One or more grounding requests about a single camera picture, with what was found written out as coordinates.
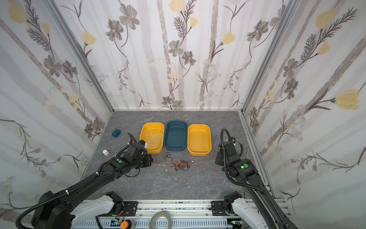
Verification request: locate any white cable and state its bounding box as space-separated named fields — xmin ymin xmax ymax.
xmin=142 ymin=129 xmax=163 ymax=146

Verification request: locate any black cable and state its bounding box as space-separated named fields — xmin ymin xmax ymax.
xmin=164 ymin=152 xmax=191 ymax=172

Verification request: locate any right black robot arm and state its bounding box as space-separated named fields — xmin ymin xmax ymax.
xmin=215 ymin=141 xmax=297 ymax=229

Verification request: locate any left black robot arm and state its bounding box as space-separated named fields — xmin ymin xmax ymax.
xmin=31 ymin=140 xmax=153 ymax=229

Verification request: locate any left yellow plastic bin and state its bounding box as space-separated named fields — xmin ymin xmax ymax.
xmin=140 ymin=122 xmax=165 ymax=154

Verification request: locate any yellow plastic bin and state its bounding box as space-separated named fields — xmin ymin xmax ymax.
xmin=140 ymin=122 xmax=165 ymax=154
xmin=187 ymin=124 xmax=212 ymax=156

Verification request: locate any small blue object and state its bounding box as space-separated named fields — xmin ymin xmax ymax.
xmin=112 ymin=129 xmax=121 ymax=137

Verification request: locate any right yellow plastic bin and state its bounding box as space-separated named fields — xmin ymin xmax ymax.
xmin=187 ymin=124 xmax=212 ymax=156

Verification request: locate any small white bottle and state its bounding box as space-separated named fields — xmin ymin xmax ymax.
xmin=102 ymin=150 xmax=110 ymax=157

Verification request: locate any teal plastic bin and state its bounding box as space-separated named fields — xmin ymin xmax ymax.
xmin=164 ymin=120 xmax=188 ymax=152

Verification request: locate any tape roll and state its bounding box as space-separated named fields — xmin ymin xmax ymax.
xmin=149 ymin=210 xmax=173 ymax=229

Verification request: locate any orange button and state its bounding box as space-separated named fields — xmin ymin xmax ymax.
xmin=121 ymin=220 xmax=132 ymax=229

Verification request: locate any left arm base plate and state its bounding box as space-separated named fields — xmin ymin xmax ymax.
xmin=109 ymin=201 xmax=138 ymax=217

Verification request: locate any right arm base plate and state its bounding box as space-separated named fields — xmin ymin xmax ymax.
xmin=209 ymin=200 xmax=236 ymax=216

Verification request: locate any aluminium frame rail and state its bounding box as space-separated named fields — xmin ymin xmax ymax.
xmin=54 ymin=198 xmax=294 ymax=229

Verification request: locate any black corrugated cable hose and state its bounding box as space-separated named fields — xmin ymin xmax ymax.
xmin=15 ymin=132 xmax=138 ymax=229

